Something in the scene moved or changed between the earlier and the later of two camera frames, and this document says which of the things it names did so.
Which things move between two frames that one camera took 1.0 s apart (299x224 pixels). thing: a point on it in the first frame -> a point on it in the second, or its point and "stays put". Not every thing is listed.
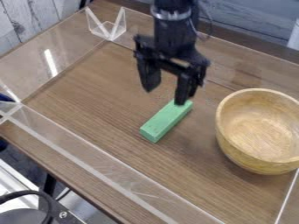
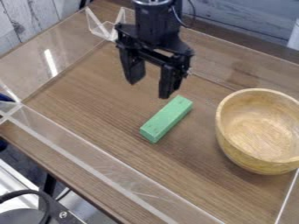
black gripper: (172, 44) -> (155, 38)
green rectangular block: (163, 120) stays put
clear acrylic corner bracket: (107, 30) stays put
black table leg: (49, 185) stays put
